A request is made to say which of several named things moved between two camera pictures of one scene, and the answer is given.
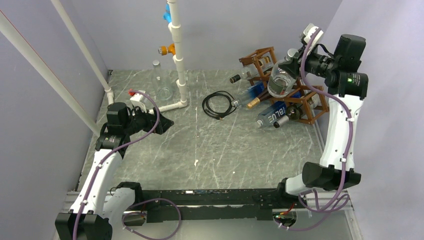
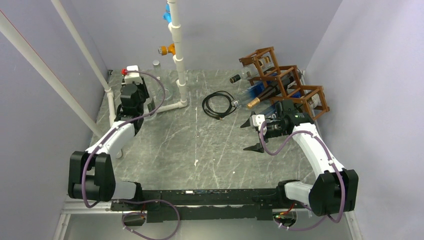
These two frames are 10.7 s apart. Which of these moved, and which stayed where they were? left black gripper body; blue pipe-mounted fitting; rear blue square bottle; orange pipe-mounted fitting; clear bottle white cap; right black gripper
Moved: left black gripper body; clear bottle white cap; right black gripper
Stayed: orange pipe-mounted fitting; rear blue square bottle; blue pipe-mounted fitting
